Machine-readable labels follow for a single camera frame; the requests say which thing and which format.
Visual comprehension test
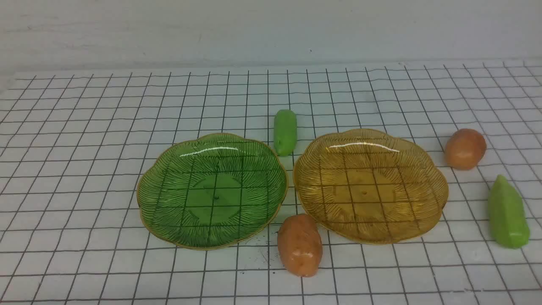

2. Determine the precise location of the small green toy cucumber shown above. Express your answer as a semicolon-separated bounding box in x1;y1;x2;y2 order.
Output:
273;109;297;156

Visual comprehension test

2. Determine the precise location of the orange toy potato front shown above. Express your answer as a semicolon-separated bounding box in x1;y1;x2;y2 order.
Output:
277;213;323;277

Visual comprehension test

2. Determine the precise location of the orange toy potato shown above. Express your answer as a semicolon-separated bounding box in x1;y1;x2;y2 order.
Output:
277;213;323;277
445;129;487;171

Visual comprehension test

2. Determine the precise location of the large green toy cucumber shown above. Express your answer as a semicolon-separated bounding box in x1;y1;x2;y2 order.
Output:
487;175;530;249

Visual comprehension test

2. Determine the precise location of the green glass scalloped plate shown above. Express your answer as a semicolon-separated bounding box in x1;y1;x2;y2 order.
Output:
137;133;289;250

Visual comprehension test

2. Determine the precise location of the amber glass scalloped plate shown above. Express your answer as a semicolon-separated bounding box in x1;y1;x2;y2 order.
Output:
293;129;449;244

